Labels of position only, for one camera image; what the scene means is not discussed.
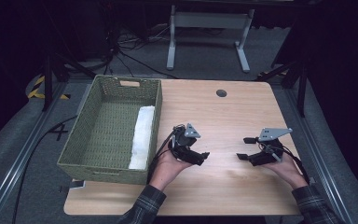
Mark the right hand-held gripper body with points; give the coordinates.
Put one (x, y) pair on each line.
(270, 154)

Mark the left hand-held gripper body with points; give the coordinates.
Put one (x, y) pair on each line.
(181, 141)

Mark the white bear-print cloth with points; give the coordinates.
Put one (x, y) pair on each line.
(142, 137)

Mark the green woven basket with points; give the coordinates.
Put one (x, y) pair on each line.
(105, 137)

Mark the person's right hand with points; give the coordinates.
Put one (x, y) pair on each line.
(287, 171)

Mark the person's left hand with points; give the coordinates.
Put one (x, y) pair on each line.
(166, 169)

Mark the grey round table grommet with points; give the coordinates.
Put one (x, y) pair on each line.
(221, 93)

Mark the black tripod stand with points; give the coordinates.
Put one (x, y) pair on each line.
(48, 84)
(301, 90)

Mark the yellow black hazard tape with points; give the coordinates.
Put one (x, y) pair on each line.
(35, 91)

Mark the grey metal desk frame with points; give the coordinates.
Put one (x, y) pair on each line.
(209, 20)

